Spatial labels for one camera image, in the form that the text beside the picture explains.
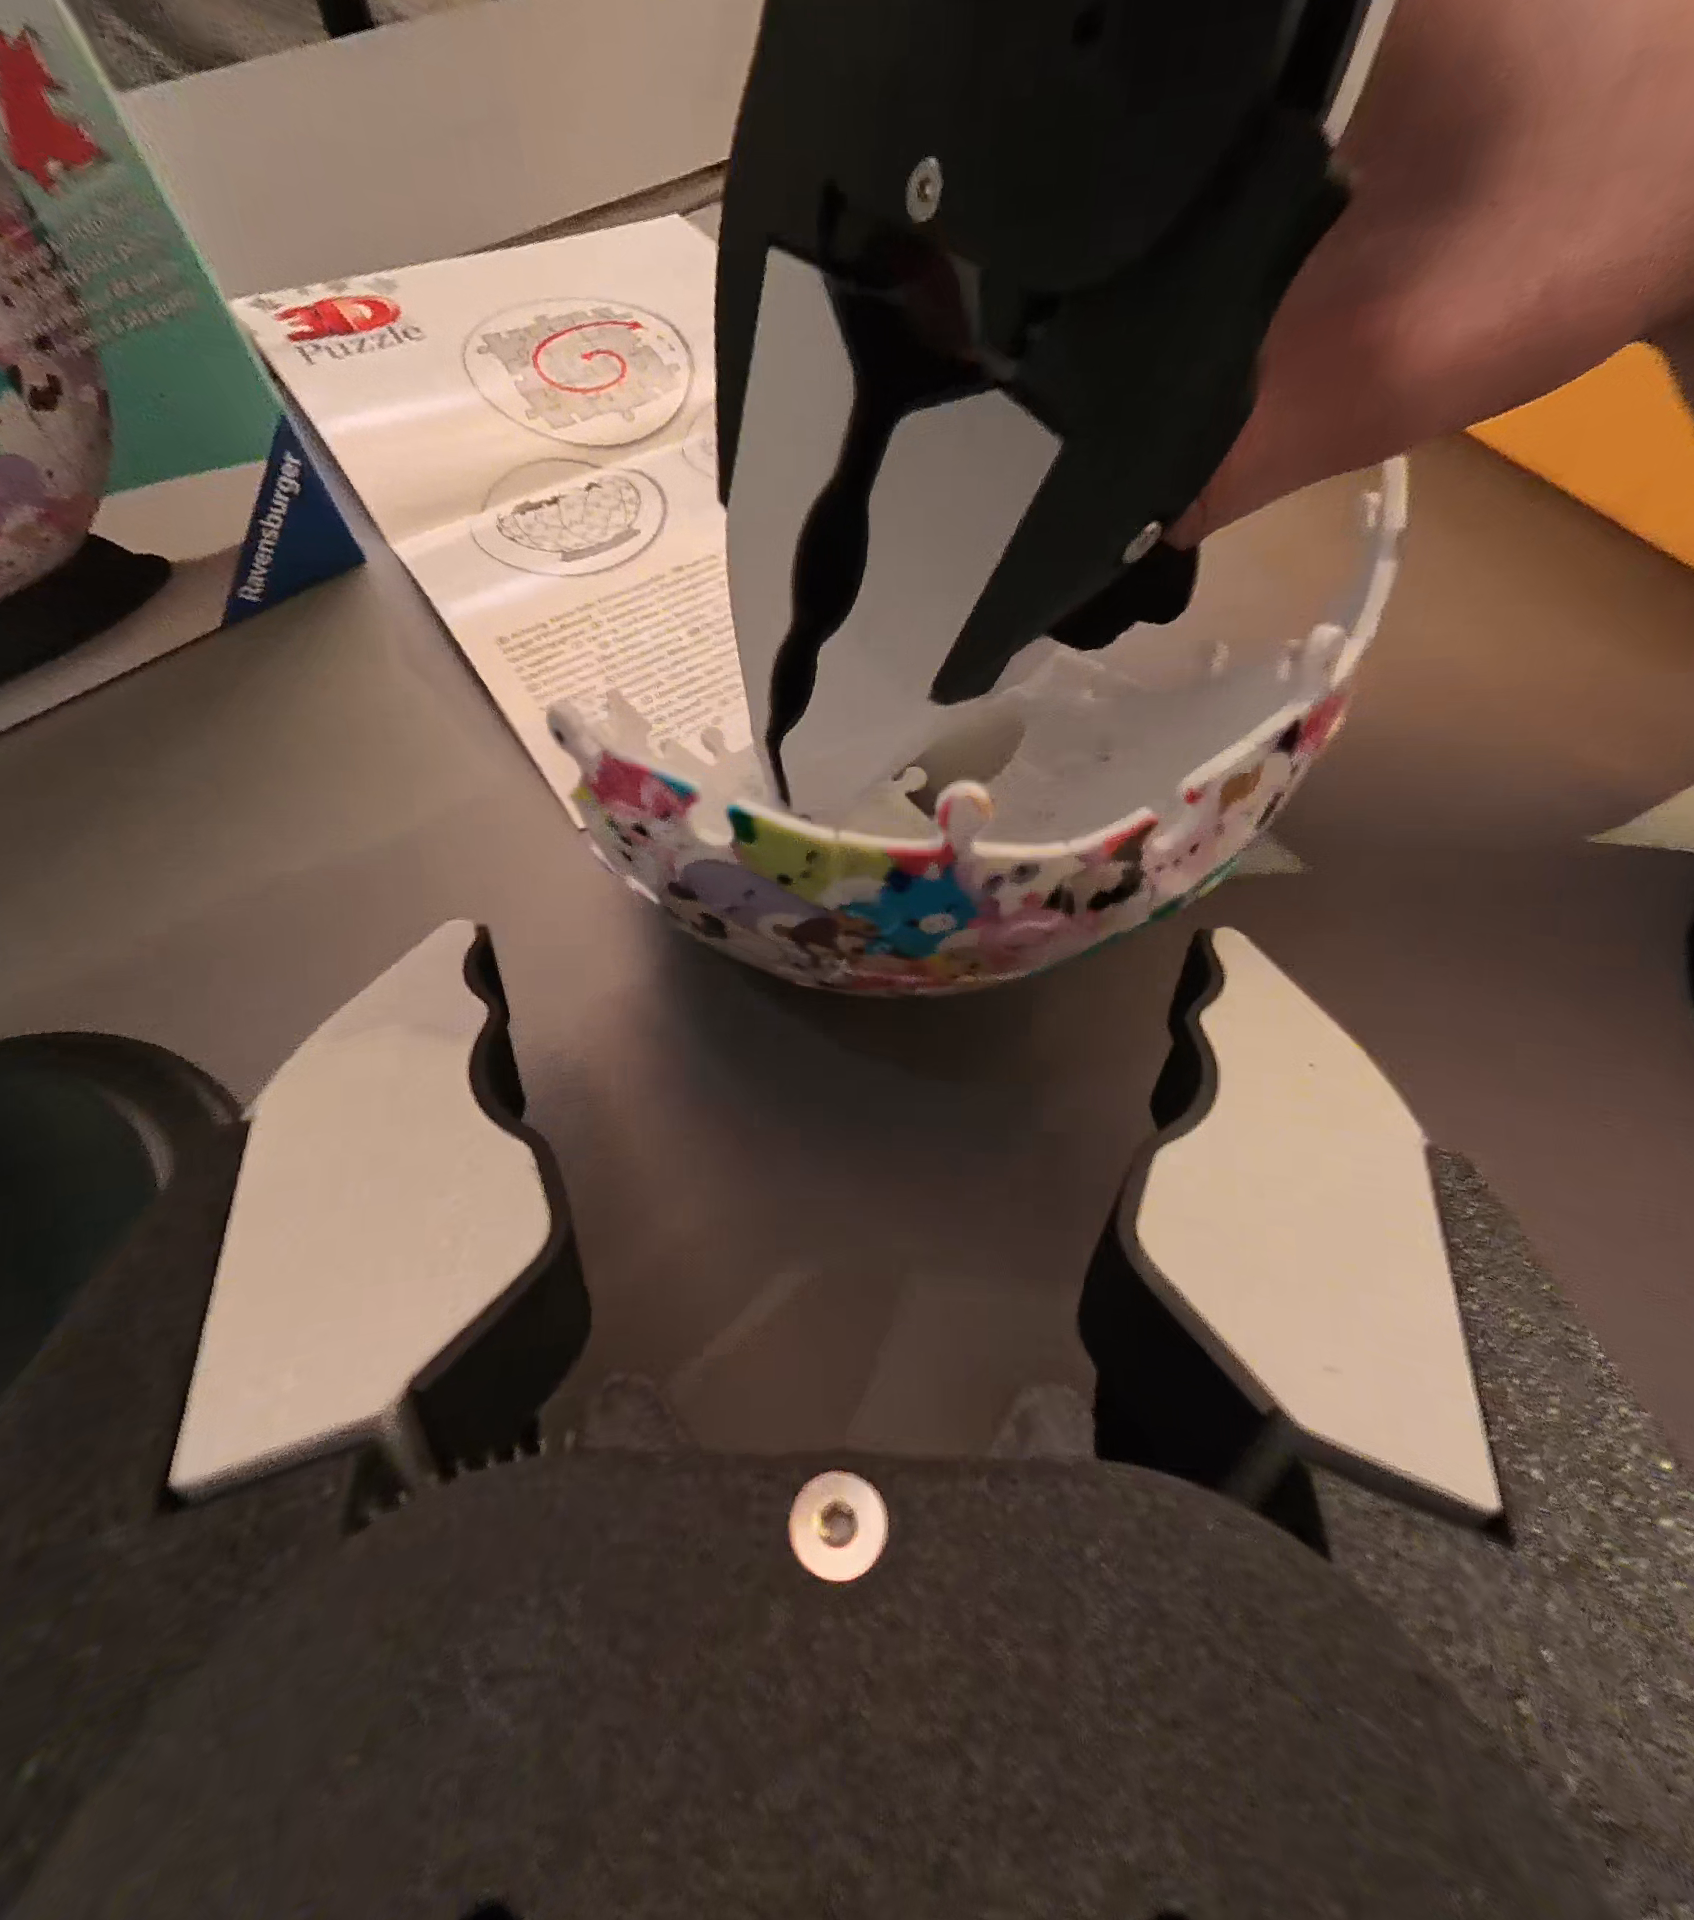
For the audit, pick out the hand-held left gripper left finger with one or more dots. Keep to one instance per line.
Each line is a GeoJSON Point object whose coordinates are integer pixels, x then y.
{"type": "Point", "coordinates": [369, 1231]}

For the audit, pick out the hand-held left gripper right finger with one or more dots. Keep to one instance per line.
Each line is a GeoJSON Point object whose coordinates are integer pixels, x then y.
{"type": "Point", "coordinates": [1313, 1261]}

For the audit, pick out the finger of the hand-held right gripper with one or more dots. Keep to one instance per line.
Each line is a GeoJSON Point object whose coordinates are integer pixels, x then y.
{"type": "Point", "coordinates": [783, 420]}
{"type": "Point", "coordinates": [938, 540]}

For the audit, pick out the assembled white puzzle section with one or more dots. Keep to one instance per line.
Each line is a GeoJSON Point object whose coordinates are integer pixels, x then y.
{"type": "Point", "coordinates": [1089, 810]}

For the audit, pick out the black round ball stand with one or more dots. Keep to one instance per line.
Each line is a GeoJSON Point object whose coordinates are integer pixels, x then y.
{"type": "Point", "coordinates": [22, 1201]}

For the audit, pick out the colourful puzzle box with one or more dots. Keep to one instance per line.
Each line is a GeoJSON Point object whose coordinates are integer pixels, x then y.
{"type": "Point", "coordinates": [39, 360]}

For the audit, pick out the person's right hand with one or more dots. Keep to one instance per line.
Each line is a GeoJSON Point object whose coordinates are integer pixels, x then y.
{"type": "Point", "coordinates": [1508, 211]}

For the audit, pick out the white instruction leaflet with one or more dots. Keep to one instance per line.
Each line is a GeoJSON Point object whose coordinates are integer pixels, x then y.
{"type": "Point", "coordinates": [549, 511]}

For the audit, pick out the yellow storage bin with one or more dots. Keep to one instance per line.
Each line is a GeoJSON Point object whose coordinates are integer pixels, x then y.
{"type": "Point", "coordinates": [1628, 480]}

